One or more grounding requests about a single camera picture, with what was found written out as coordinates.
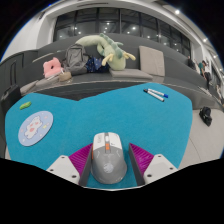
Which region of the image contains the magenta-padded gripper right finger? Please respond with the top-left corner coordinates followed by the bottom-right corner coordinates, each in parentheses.
top-left (128, 142), bottom-right (179, 187)

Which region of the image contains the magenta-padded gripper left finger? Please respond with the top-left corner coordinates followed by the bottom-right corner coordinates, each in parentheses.
top-left (45, 143), bottom-right (94, 187)

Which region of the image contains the grey white computer mouse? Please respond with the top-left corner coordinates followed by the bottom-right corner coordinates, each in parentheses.
top-left (90, 131), bottom-right (128, 185)

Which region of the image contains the round light blue mouse pad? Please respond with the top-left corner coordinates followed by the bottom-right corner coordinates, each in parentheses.
top-left (17, 110), bottom-right (54, 147)

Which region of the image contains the black-capped white marker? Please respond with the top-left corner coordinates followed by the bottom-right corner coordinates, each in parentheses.
top-left (143, 88), bottom-right (166, 103)

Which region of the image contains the small green eraser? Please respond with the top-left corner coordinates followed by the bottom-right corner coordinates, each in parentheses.
top-left (19, 101), bottom-right (33, 111)

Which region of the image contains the black bag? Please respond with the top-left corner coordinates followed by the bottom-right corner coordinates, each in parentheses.
top-left (198, 106), bottom-right (213, 127)

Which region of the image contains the round grey seat cushion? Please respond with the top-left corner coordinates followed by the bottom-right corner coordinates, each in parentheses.
top-left (34, 74), bottom-right (62, 89)

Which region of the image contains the small beige pouch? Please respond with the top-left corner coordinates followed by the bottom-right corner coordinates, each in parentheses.
top-left (58, 71), bottom-right (73, 83)

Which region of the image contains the light grey seat cushion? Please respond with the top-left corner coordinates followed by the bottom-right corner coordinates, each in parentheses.
top-left (19, 79), bottom-right (40, 95)

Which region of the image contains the flat grey seat cushion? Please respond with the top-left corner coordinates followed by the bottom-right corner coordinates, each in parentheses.
top-left (108, 67), bottom-right (154, 80)

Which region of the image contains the black suitcase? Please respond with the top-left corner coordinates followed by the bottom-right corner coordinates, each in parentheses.
top-left (0, 84), bottom-right (23, 114)

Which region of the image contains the pink plush cushion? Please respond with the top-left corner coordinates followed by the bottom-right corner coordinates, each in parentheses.
top-left (42, 57), bottom-right (64, 79)

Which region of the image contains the dark blue patterned bag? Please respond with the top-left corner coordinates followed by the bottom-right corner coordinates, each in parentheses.
top-left (85, 55), bottom-right (110, 74)

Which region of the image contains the upright grey seat cushion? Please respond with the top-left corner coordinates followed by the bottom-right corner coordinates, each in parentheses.
top-left (138, 45), bottom-right (166, 78)

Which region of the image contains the grey backpack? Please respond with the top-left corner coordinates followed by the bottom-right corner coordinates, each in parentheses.
top-left (62, 43), bottom-right (90, 76)

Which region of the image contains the person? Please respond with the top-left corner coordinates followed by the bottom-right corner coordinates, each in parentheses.
top-left (186, 55), bottom-right (197, 70)
top-left (198, 60), bottom-right (213, 91)

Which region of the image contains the green plush dragon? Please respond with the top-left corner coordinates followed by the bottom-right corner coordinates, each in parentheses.
top-left (75, 32), bottom-right (137, 71)

